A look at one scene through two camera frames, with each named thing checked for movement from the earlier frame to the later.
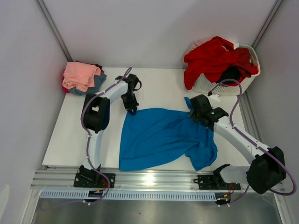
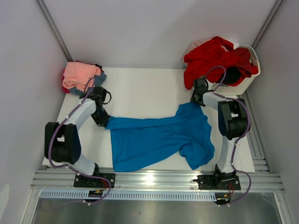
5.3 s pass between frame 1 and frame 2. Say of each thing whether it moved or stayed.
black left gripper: moved
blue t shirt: moved
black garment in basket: stayed
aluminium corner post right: stayed
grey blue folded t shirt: stayed
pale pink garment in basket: stayed
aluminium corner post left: stayed
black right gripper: moved
